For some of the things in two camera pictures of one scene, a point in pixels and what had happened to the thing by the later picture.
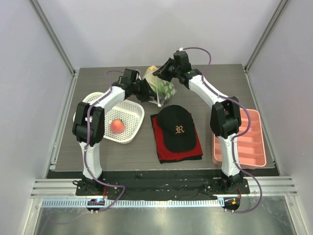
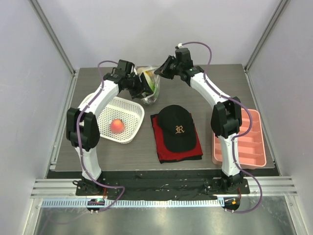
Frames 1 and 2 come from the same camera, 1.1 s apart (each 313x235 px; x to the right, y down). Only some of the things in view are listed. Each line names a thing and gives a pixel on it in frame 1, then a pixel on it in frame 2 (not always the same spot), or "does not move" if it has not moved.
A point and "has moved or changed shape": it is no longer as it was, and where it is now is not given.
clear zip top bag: x=164 y=89 has moved or changed shape
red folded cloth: x=164 y=155 does not move
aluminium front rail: x=50 y=187 does not move
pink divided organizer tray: x=251 y=146 does not move
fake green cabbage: x=163 y=89 → x=150 y=76
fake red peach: x=117 y=126 does not move
